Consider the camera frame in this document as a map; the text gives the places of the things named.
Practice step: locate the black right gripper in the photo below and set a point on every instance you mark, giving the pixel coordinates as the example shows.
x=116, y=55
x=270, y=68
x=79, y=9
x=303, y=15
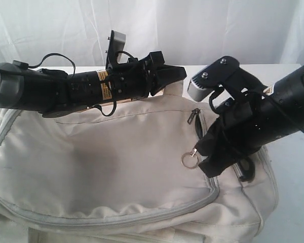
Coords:
x=225, y=141

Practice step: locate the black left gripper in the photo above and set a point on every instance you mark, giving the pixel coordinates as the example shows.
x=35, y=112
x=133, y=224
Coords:
x=137, y=79

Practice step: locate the cream duffel bag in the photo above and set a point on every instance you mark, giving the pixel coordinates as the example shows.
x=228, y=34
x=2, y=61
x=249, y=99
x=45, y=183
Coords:
x=124, y=178

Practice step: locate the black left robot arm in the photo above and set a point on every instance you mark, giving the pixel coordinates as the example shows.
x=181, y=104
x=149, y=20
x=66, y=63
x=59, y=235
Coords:
x=55, y=93

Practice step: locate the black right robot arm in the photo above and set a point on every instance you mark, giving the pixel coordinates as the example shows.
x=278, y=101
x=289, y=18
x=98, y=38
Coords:
x=281, y=112

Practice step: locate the white backdrop curtain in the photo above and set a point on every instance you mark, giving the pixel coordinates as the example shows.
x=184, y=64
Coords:
x=187, y=32

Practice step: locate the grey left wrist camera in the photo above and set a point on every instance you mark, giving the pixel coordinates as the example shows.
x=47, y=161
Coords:
x=116, y=44

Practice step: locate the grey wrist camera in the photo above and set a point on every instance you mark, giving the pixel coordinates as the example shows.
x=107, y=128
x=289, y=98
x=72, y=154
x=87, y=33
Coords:
x=226, y=73
x=116, y=44

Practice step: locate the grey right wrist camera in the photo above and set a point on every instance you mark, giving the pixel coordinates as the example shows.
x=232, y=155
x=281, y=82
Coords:
x=226, y=73

